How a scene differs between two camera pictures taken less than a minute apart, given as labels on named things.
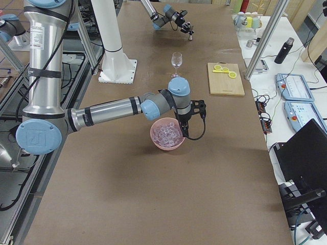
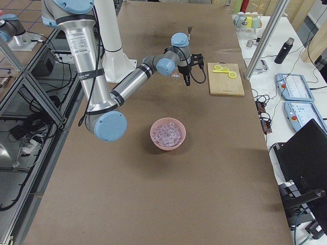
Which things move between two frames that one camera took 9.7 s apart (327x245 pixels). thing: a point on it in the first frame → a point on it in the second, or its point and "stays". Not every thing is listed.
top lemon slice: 232,74 stays
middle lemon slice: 226,69 stays
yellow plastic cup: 249,22 stays
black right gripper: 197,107 → 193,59
